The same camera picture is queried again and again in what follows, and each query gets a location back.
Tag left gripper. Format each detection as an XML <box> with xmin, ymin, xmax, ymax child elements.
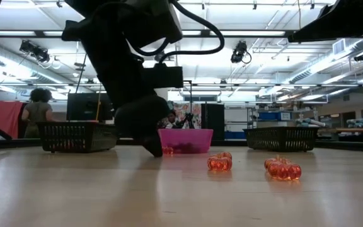
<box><xmin>80</xmin><ymin>34</ymin><xmax>170</xmax><ymax>158</ymax></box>

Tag black plastic slotted basket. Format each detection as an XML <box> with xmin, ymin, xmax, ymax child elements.
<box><xmin>36</xmin><ymin>121</ymin><xmax>118</xmax><ymax>153</ymax></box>
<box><xmin>243</xmin><ymin>126</ymin><xmax>320</xmax><ymax>153</ymax></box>

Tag orange pill bottle cluster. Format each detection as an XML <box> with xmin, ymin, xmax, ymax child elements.
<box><xmin>267</xmin><ymin>161</ymin><xmax>303</xmax><ymax>182</ymax></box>

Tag person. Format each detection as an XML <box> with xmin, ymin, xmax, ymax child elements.
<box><xmin>164</xmin><ymin>109</ymin><xmax>182</xmax><ymax>129</ymax></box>
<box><xmin>21</xmin><ymin>87</ymin><xmax>55</xmax><ymax>139</ymax></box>

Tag pink plastic bowl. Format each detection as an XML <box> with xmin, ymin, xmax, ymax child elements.
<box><xmin>158</xmin><ymin>128</ymin><xmax>214</xmax><ymax>154</ymax></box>

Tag colourful patchwork quilt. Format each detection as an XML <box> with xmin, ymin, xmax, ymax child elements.
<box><xmin>168</xmin><ymin>100</ymin><xmax>202</xmax><ymax>129</ymax></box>

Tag black cabinet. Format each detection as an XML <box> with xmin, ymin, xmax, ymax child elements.
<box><xmin>201</xmin><ymin>103</ymin><xmax>226</xmax><ymax>141</ymax></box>

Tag black monitor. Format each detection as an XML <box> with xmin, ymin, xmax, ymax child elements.
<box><xmin>66</xmin><ymin>92</ymin><xmax>115</xmax><ymax>122</ymax></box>

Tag blue storage bins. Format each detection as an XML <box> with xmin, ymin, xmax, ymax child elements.
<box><xmin>258</xmin><ymin>111</ymin><xmax>292</xmax><ymax>122</ymax></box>

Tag red cloth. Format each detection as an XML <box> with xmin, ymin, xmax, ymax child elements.
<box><xmin>0</xmin><ymin>100</ymin><xmax>24</xmax><ymax>139</ymax></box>

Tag wooden work table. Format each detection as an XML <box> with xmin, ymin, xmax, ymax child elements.
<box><xmin>318</xmin><ymin>127</ymin><xmax>363</xmax><ymax>143</ymax></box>

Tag yellow hanging cord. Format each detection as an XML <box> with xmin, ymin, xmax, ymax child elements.
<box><xmin>95</xmin><ymin>93</ymin><xmax>103</xmax><ymax>122</ymax></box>

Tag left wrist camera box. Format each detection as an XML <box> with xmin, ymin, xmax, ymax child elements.
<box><xmin>142</xmin><ymin>62</ymin><xmax>185</xmax><ymax>89</ymax></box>

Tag black hanging cable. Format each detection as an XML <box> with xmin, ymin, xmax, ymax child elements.
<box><xmin>75</xmin><ymin>53</ymin><xmax>88</xmax><ymax>94</ymax></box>

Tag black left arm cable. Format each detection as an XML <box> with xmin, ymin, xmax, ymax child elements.
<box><xmin>135</xmin><ymin>0</ymin><xmax>226</xmax><ymax>64</ymax></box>

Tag black ceiling camera with cable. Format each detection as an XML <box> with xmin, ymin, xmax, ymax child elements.
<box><xmin>231</xmin><ymin>40</ymin><xmax>252</xmax><ymax>64</ymax></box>

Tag black ceiling rail device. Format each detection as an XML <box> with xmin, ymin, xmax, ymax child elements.
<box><xmin>19</xmin><ymin>40</ymin><xmax>50</xmax><ymax>63</ymax></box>

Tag black aluminium rig frame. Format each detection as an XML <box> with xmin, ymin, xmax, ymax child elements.
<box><xmin>0</xmin><ymin>29</ymin><xmax>363</xmax><ymax>151</ymax></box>

